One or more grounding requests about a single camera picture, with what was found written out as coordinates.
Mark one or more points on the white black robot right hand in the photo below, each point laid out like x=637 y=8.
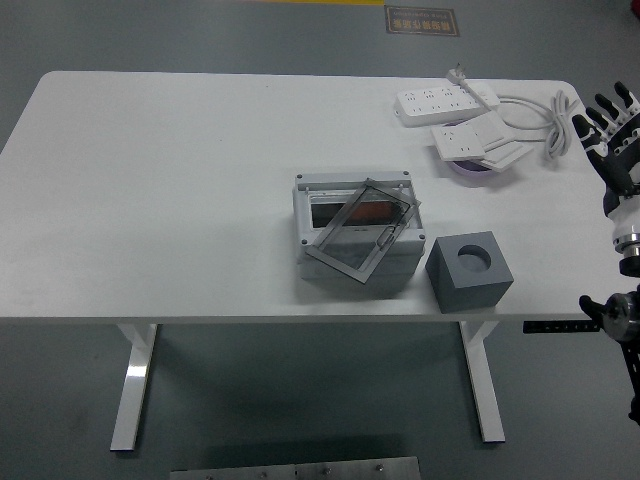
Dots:
x=620 y=165

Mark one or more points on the orange cylindrical battery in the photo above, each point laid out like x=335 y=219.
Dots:
x=375 y=212

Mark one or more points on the transparent box lid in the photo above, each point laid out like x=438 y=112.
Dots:
x=360 y=240

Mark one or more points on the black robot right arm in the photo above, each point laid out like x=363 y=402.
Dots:
x=620 y=310

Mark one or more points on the grey plastic junction box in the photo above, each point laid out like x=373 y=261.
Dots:
x=350 y=180

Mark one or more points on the black perforated bar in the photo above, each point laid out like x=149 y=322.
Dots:
x=550 y=327

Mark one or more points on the white power strip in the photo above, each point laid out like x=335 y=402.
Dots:
x=430 y=107

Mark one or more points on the grey holder block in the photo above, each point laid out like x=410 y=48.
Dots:
x=460 y=290

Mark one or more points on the brown floor sign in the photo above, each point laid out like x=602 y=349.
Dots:
x=422 y=21

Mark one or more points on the white table leg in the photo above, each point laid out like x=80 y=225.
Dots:
x=132 y=390
x=487 y=390

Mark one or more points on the grey metal plate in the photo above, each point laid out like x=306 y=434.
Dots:
x=300 y=471

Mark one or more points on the white wall socket panel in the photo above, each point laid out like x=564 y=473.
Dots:
x=457 y=141

